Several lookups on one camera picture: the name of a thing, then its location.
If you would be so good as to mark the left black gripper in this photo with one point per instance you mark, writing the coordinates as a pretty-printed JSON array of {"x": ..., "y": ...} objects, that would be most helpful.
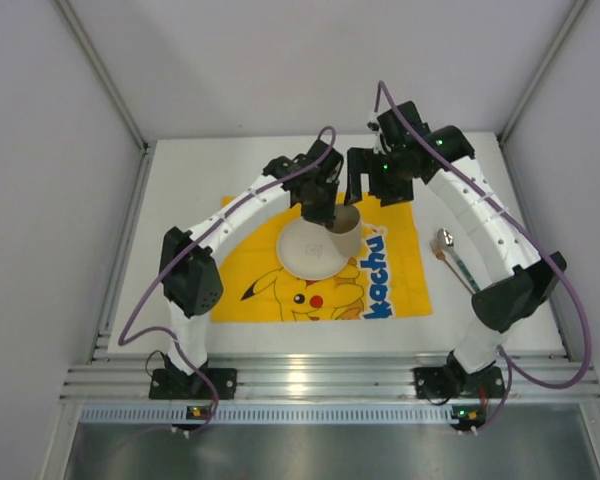
[{"x": 318, "y": 198}]

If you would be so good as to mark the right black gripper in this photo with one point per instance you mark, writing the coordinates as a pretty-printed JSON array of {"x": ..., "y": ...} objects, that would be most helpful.
[{"x": 372, "y": 177}]

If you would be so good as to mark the beige paper cup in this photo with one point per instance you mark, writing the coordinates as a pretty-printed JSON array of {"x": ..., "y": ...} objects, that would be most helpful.
[{"x": 346, "y": 231}]

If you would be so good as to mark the white paper plate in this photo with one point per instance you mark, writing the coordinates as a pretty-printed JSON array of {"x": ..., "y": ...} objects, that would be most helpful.
[{"x": 305, "y": 250}]

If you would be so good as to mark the yellow pikachu cloth placemat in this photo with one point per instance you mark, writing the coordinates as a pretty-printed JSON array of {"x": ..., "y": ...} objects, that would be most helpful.
[{"x": 384, "y": 280}]

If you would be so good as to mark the metal spoon teal handle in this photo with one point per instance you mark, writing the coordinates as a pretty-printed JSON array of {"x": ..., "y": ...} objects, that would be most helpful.
[{"x": 447, "y": 244}]

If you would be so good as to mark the wooden fork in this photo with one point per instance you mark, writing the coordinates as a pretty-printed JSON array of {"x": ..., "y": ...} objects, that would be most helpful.
[{"x": 440, "y": 255}]

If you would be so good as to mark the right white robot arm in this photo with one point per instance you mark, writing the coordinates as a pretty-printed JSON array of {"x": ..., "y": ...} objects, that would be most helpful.
[{"x": 521, "y": 281}]

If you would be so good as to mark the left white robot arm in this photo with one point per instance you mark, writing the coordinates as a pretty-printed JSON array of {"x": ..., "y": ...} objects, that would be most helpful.
[{"x": 190, "y": 259}]

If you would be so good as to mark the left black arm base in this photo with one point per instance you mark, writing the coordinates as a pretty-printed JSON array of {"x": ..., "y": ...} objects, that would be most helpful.
[{"x": 170, "y": 383}]

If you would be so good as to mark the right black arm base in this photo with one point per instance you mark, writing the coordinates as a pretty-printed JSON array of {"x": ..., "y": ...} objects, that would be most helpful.
[{"x": 449, "y": 381}]

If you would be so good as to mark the aluminium rail frame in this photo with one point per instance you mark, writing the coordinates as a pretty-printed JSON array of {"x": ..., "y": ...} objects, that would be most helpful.
[{"x": 278, "y": 378}]

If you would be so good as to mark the perforated cable duct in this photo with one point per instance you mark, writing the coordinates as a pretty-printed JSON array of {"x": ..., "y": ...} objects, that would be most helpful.
[{"x": 245, "y": 414}]

